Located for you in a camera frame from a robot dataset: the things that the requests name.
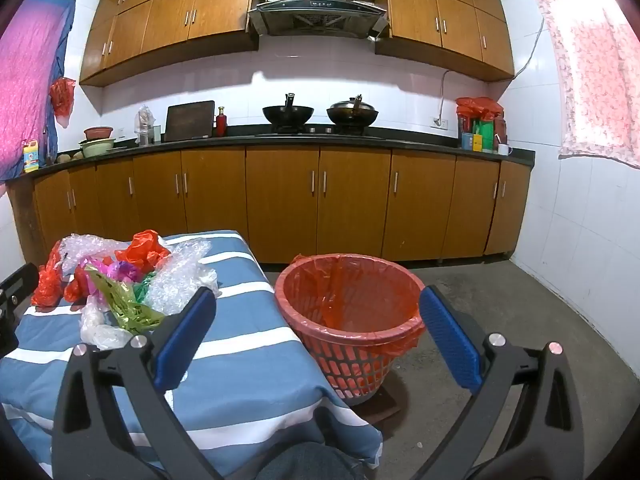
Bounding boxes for brown board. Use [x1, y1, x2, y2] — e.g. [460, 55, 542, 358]
[350, 382, 405, 428]

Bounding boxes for green box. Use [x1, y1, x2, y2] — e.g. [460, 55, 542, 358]
[472, 120, 496, 153]

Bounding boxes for floral curtain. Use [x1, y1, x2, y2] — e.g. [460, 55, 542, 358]
[531, 0, 640, 170]

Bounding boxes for white power cable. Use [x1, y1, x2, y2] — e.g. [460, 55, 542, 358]
[439, 15, 546, 121]

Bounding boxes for black wok with lid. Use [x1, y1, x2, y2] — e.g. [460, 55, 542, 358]
[326, 94, 379, 133]

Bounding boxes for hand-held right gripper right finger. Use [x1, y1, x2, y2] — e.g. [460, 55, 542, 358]
[419, 285, 583, 480]

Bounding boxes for red bag on boxes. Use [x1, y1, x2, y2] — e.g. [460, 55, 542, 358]
[455, 97, 505, 122]

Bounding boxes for crumpled orange-red plastic bag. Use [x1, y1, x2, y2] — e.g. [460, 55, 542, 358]
[115, 230, 172, 278]

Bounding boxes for green basin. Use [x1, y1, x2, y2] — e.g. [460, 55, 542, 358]
[79, 137, 117, 158]

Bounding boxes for red plastic mesh basket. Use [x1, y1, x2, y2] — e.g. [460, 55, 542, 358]
[274, 254, 427, 407]

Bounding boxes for clear plastic bag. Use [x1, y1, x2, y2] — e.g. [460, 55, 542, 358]
[60, 234, 221, 316]

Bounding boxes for gas stove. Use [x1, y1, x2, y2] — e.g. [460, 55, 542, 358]
[255, 126, 381, 140]

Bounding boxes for blue white striped tablecloth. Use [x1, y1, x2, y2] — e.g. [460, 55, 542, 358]
[0, 230, 385, 480]

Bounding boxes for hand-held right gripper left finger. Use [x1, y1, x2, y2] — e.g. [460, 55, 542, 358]
[51, 287, 226, 480]

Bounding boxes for dark cutting board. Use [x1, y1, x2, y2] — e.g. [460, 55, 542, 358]
[164, 100, 216, 142]

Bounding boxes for red bin liner bag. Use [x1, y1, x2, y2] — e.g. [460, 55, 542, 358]
[275, 254, 427, 361]

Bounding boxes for pink curtain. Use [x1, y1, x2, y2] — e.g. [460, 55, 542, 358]
[0, 0, 76, 183]

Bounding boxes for steel range hood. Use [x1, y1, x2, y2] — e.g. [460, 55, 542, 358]
[247, 0, 391, 41]

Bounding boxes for white plastic bag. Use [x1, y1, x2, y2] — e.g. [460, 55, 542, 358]
[80, 295, 133, 351]

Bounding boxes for yellow-green printed plastic bag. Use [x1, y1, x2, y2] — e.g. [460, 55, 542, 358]
[85, 266, 168, 333]

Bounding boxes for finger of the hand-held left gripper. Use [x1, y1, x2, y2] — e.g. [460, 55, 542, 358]
[0, 263, 40, 311]
[0, 310, 19, 357]

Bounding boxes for hanging red plastic bag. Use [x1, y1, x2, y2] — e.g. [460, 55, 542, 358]
[49, 78, 77, 128]

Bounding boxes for dark green plastic bag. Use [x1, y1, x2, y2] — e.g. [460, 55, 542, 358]
[132, 272, 158, 306]

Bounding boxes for pink plastic bag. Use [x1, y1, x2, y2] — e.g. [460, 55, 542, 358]
[95, 256, 146, 286]

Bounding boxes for black countertop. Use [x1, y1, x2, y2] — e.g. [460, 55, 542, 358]
[25, 127, 536, 176]

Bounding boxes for black wok with handle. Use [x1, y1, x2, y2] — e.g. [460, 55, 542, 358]
[262, 93, 316, 133]

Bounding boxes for wooden base cabinet row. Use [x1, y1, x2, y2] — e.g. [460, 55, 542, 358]
[10, 145, 532, 266]

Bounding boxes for wooden upper cabinet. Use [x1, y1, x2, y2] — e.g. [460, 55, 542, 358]
[375, 0, 516, 82]
[79, 0, 260, 87]

